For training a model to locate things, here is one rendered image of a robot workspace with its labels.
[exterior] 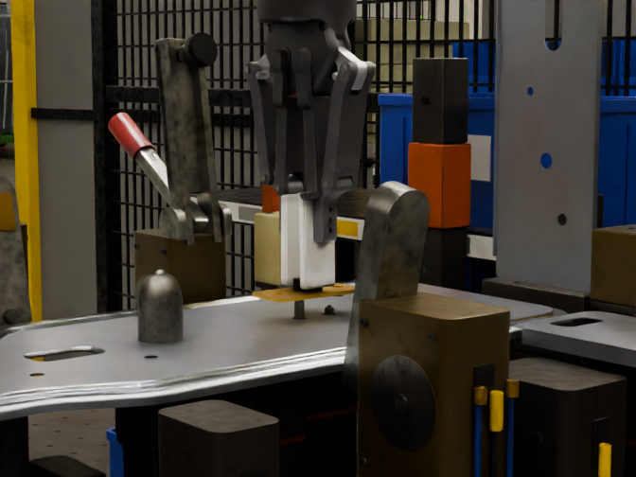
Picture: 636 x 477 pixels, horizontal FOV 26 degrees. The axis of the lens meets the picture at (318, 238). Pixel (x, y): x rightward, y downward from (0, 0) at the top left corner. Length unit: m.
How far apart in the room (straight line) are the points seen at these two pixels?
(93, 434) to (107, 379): 1.02
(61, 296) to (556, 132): 2.96
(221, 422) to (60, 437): 1.09
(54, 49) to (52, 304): 0.74
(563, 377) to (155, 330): 0.29
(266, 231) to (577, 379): 0.34
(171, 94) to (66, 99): 2.81
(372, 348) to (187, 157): 0.35
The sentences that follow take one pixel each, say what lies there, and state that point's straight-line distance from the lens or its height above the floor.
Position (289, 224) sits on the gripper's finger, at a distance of 1.06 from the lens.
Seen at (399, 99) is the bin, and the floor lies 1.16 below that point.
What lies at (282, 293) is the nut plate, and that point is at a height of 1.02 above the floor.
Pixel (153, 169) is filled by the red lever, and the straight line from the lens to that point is 1.20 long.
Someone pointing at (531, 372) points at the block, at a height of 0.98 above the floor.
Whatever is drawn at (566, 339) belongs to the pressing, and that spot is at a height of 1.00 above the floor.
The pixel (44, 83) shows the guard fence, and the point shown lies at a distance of 4.04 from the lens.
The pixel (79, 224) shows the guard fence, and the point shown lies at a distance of 3.95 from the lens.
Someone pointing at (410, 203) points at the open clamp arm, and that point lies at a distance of 0.87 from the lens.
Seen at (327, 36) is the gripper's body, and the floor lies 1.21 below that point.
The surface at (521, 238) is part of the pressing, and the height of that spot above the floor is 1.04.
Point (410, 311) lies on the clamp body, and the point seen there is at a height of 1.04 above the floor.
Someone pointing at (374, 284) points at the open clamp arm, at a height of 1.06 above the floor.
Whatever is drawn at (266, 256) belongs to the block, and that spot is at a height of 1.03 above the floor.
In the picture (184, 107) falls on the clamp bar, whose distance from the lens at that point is 1.17.
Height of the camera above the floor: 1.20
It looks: 7 degrees down
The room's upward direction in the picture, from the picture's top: straight up
